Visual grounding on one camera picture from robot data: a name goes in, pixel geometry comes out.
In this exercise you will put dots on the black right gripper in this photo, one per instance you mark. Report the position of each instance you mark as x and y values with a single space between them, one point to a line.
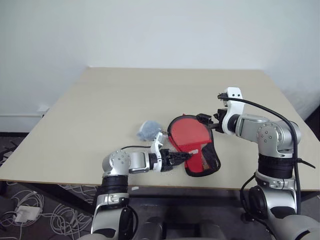
220 120

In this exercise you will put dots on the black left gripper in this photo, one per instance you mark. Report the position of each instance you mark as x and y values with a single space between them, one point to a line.
165 162

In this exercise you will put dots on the red black paddle case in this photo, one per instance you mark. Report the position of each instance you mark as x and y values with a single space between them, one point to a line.
200 170

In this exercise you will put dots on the red table tennis paddle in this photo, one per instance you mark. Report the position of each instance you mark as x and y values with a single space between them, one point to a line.
186 135

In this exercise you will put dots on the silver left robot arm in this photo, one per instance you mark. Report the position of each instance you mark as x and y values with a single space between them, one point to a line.
120 160

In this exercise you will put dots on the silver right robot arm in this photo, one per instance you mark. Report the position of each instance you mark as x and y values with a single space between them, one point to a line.
272 135

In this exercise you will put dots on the blue-grey fluffy pom-pom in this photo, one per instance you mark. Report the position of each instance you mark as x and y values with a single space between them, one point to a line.
148 130

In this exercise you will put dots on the small white table tag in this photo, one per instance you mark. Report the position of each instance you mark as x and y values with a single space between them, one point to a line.
135 188

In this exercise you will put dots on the white power adapter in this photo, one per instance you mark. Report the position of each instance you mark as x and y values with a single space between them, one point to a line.
27 213

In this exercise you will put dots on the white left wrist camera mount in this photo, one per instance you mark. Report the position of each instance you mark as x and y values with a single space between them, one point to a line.
156 145

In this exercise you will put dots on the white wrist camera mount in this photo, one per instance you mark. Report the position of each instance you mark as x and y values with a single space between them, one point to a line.
156 145
233 107

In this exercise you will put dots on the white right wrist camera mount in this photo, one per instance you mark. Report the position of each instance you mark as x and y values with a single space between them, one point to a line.
233 107

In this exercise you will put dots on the black table frame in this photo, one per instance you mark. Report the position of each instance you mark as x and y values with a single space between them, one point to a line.
75 200

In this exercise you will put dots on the white wall socket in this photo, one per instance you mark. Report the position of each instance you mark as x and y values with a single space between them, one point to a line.
43 108

